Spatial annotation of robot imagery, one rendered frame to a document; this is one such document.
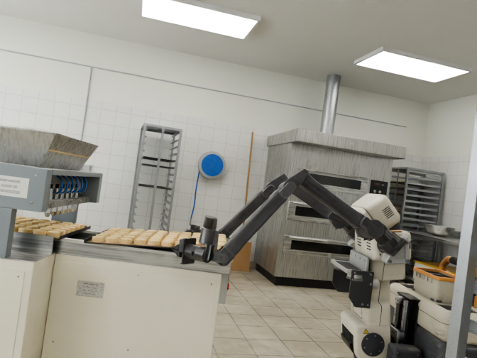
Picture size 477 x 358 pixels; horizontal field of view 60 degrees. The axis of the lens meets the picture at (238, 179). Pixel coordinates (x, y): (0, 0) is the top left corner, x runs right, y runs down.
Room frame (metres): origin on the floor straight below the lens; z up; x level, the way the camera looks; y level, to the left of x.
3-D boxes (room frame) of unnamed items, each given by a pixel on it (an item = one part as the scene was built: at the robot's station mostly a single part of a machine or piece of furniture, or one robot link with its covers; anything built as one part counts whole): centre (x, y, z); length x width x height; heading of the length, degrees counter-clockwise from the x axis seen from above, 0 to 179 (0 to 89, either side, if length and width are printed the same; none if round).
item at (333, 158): (5.79, -1.25, 1.01); 1.56 x 1.20 x 2.01; 104
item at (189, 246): (1.61, 0.14, 0.93); 0.07 x 0.07 x 0.10; 49
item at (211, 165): (5.95, 0.42, 1.10); 0.41 x 0.15 x 1.10; 104
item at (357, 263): (1.92, -0.60, 0.86); 0.28 x 0.16 x 0.22; 3
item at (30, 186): (1.84, 0.88, 1.01); 0.72 x 0.33 x 0.34; 3
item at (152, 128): (5.40, 1.11, 0.93); 0.64 x 0.51 x 1.78; 17
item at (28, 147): (1.84, 0.88, 1.25); 0.56 x 0.29 x 0.14; 3
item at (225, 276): (1.88, 0.01, 0.77); 0.24 x 0.04 x 0.14; 3
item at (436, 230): (5.72, -2.88, 0.95); 0.39 x 0.39 x 0.14
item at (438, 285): (1.94, -1.00, 0.87); 0.23 x 0.15 x 0.11; 3
